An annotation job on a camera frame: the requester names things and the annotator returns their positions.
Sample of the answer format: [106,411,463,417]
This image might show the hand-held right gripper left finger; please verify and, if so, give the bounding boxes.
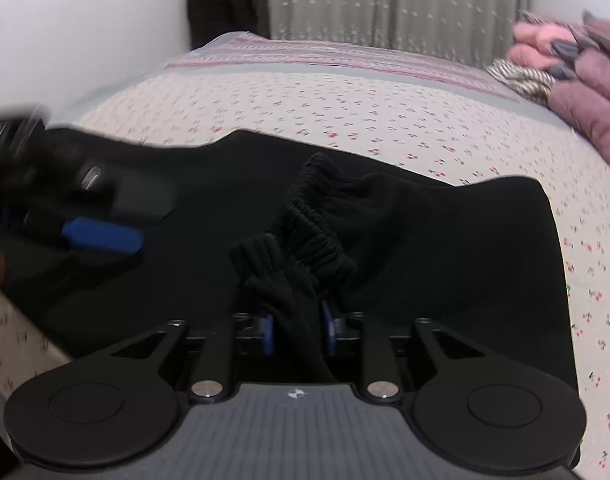
[110,311,276,403]

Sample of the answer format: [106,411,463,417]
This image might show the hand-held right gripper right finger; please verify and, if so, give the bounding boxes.
[319,300,486,403]

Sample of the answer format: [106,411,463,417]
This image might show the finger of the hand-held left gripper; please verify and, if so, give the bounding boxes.
[22,212,146,257]
[78,160,180,221]

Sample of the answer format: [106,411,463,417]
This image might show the black pants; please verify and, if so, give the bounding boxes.
[0,129,580,401]

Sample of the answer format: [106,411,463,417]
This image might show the grey bed sheet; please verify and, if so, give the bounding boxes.
[50,32,560,126]

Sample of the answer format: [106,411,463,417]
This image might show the dark hanging clothes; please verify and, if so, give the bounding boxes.
[187,0,271,51]

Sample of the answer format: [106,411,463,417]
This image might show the cherry print bed sheet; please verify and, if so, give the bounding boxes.
[0,67,610,480]

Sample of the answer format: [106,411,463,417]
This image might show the pink striped blanket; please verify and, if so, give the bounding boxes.
[165,35,536,106]

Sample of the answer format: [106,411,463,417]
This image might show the grey star print curtain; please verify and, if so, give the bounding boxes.
[262,0,533,68]

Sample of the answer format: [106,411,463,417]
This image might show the striped folded cloth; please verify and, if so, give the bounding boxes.
[486,57,558,107]

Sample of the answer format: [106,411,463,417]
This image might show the mauve velvet quilt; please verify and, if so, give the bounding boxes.
[547,10,610,181]

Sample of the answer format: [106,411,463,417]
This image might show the pink folded garment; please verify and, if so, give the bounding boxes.
[506,20,583,73]

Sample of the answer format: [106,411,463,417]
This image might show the grey folded garment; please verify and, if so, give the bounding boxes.
[550,37,603,81]

